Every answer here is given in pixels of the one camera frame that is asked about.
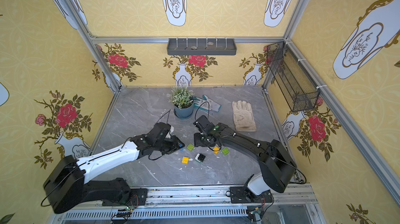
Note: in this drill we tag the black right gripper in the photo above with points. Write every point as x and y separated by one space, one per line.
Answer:
200 139

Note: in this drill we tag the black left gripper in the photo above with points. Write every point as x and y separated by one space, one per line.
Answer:
170 141

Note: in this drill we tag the lime green lego brick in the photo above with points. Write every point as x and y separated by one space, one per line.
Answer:
190 147

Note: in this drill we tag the black lego brick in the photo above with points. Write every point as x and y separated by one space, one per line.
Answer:
202 157

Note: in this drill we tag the yellow lego brick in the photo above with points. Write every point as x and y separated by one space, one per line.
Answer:
185 160

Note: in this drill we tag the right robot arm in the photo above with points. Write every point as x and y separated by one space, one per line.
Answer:
276 165

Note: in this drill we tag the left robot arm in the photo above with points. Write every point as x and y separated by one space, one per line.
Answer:
72 181

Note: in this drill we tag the small green lego brick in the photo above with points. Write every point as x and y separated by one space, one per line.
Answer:
225 151

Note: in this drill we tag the grey plant pot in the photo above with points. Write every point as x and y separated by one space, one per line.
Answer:
184 113

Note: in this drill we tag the teal grey work glove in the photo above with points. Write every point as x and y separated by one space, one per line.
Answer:
206 103

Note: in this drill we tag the beige work glove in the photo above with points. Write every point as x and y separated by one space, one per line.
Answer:
243 116

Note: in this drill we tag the green artificial plant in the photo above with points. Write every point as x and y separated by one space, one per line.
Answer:
181 97

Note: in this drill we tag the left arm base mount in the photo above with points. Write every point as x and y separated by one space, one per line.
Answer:
136 197

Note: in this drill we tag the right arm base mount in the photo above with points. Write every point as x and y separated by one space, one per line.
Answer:
242 195

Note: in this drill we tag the grey wall shelf tray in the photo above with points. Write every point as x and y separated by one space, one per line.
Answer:
220 46

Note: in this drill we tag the black wire mesh basket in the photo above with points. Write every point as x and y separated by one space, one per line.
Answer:
295 83

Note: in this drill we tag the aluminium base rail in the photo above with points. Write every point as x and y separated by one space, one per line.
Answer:
297 205

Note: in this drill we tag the aluminium corner post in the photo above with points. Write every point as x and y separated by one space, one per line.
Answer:
75 16

